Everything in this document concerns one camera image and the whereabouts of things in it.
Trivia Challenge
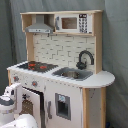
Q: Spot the black toy stovetop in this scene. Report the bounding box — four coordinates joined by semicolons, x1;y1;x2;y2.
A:
20;61;56;73

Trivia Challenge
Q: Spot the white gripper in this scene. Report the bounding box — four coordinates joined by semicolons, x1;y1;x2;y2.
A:
0;83;22;106

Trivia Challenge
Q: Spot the toy microwave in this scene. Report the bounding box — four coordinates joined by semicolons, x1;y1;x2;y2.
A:
55;14;92;34

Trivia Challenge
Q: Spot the black toy faucet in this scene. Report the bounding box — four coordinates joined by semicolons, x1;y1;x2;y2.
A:
76;50;94;70

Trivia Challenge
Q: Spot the grey range hood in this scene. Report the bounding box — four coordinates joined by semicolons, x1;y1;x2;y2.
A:
25;14;54;34

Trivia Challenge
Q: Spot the right red oven knob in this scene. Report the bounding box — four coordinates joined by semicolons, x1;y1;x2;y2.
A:
32;81;38;87

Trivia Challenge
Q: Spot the white fridge door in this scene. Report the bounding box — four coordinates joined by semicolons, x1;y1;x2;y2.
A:
44;81;82;128

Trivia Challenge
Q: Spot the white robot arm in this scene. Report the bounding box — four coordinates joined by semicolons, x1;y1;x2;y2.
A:
0;83;38;128

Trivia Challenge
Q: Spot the grey toy sink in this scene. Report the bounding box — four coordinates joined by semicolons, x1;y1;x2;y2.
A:
53;67;92;81

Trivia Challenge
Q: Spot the red oven knob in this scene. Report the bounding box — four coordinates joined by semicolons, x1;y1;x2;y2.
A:
32;81;38;87
13;76;19;82

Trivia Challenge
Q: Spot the left red oven knob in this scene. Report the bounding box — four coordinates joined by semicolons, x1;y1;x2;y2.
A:
13;76;19;82

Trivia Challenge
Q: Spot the wooden toy kitchen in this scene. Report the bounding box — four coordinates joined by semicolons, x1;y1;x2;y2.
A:
8;10;115;128

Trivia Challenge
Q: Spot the white oven door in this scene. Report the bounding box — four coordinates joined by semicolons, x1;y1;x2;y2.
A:
21;89;41;128

